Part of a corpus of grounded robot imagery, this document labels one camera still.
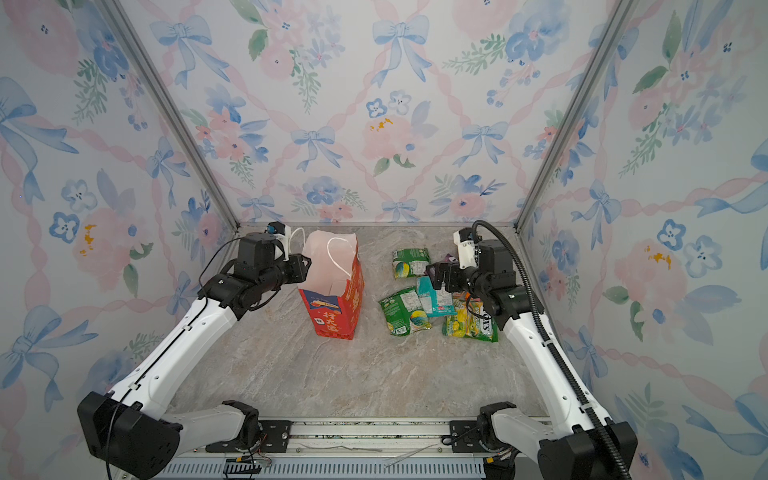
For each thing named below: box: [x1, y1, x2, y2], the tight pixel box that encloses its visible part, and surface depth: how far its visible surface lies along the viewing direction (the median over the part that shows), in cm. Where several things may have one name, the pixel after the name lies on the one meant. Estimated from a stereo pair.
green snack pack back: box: [392, 248, 431, 279], surface depth 106 cm
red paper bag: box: [298, 230, 365, 341], surface depth 77 cm
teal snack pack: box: [417, 276, 457, 317], surface depth 95 cm
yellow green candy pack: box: [442, 291, 499, 343], surface depth 92 cm
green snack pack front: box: [378, 286, 432, 336], surface depth 94 cm
